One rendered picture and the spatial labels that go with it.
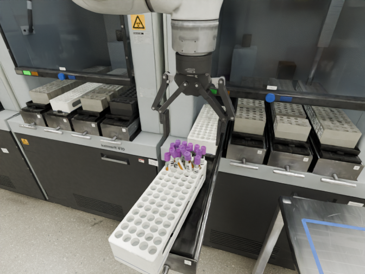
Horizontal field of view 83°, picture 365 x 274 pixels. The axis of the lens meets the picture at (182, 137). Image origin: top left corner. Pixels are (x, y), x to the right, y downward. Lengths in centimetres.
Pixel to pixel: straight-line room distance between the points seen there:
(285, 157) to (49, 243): 143
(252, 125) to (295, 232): 42
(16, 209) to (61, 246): 53
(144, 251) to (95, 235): 116
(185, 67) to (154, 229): 33
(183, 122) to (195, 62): 50
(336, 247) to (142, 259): 40
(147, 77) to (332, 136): 71
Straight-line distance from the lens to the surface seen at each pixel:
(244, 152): 81
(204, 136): 71
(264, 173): 87
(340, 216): 65
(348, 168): 89
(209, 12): 41
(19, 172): 171
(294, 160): 84
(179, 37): 42
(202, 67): 43
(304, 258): 54
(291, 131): 86
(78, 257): 153
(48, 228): 174
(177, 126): 91
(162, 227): 45
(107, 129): 97
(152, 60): 84
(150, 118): 94
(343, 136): 91
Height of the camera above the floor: 125
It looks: 33 degrees down
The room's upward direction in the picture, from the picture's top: straight up
